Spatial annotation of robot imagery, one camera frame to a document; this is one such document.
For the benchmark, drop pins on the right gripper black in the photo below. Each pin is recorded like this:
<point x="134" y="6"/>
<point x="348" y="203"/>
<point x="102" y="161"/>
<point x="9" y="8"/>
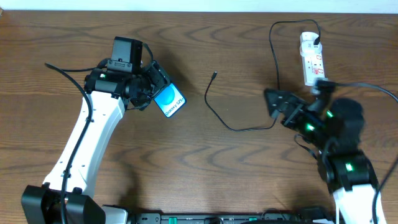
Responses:
<point x="298" y="106"/>

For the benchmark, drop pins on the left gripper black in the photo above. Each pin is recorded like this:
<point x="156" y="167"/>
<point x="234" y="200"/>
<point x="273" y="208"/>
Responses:
<point x="158" y="74"/>

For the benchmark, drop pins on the blue Galaxy smartphone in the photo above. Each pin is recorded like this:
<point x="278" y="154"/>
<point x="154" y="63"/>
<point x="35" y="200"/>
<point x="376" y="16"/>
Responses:
<point x="170" y="100"/>

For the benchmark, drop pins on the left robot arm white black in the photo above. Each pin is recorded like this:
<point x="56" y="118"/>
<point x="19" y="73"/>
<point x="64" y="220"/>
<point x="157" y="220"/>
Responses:
<point x="66" y="194"/>

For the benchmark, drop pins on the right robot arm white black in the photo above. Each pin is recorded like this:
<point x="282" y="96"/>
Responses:
<point x="334" y="128"/>

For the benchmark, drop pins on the white charger adapter plug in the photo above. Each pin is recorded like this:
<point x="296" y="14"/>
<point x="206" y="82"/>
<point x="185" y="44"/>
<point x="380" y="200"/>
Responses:
<point x="309" y="40"/>

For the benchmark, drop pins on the white power strip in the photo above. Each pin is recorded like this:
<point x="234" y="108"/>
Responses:
<point x="312" y="60"/>

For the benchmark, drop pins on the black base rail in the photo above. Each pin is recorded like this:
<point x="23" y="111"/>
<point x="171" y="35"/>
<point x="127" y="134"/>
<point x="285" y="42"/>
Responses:
<point x="217" y="218"/>

